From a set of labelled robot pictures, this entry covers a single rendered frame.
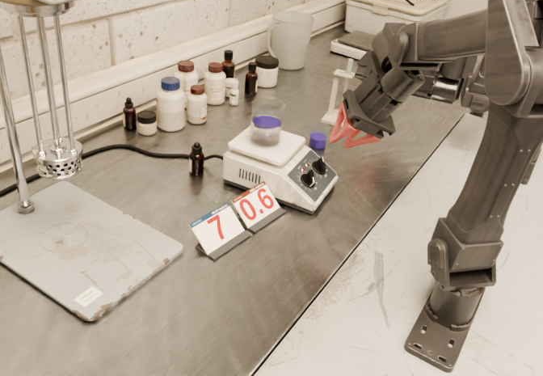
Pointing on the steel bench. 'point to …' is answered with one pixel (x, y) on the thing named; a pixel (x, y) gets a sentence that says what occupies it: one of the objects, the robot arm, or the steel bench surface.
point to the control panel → (314, 176)
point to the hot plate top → (290, 145)
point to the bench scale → (353, 44)
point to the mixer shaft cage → (55, 151)
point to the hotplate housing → (279, 182)
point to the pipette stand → (335, 96)
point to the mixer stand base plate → (82, 249)
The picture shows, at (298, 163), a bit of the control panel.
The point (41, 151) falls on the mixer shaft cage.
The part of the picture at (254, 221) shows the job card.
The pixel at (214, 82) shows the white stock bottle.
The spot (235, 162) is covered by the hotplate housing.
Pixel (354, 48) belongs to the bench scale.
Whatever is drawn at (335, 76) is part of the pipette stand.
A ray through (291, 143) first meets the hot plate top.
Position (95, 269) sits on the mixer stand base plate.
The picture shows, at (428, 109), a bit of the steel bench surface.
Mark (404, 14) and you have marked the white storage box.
